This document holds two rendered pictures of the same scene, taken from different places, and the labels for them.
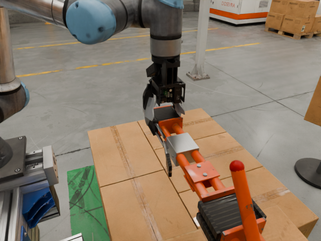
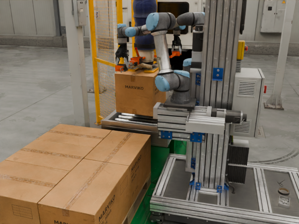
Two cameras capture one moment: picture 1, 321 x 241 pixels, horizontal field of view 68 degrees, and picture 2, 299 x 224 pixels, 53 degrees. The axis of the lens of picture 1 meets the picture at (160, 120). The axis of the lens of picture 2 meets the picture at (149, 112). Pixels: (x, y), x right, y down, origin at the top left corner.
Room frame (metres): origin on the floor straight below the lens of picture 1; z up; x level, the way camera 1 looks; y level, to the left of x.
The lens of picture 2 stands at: (2.43, 1.71, 1.73)
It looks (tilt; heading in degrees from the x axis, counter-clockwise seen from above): 20 degrees down; 218
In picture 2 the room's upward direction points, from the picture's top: straight up
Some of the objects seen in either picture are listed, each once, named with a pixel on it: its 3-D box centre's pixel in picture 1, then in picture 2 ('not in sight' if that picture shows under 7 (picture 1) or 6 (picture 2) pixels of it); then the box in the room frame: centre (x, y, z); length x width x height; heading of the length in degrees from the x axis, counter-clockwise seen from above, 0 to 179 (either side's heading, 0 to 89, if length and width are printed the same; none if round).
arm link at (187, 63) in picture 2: not in sight; (190, 66); (0.16, 0.40, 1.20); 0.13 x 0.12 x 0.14; 145
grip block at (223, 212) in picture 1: (229, 217); (136, 60); (0.27, -0.13, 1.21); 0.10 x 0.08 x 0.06; 109
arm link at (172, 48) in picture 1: (166, 46); (122, 40); (0.58, -0.02, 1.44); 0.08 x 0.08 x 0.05
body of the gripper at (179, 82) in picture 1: (166, 78); (123, 50); (0.57, -0.02, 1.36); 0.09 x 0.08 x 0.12; 19
